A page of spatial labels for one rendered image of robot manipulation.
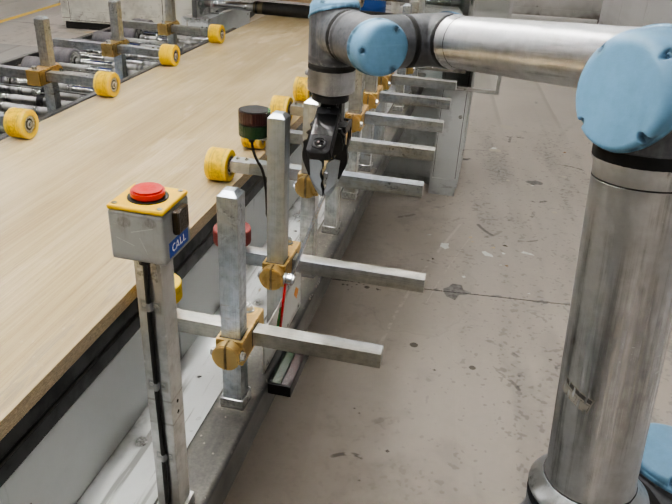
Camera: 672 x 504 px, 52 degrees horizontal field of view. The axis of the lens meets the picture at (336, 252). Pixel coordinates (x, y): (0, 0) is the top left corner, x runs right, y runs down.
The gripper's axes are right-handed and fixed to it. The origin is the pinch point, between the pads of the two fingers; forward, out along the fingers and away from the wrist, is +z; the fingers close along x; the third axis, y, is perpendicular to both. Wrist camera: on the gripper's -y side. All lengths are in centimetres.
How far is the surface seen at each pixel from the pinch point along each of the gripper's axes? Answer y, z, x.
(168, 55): 122, 6, 92
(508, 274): 165, 101, -51
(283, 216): -7.2, 2.9, 6.1
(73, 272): -27.4, 10.6, 40.2
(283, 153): -7.2, -10.1, 6.3
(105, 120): 55, 11, 81
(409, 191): 22.1, 6.3, -15.0
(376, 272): -2.8, 14.5, -12.5
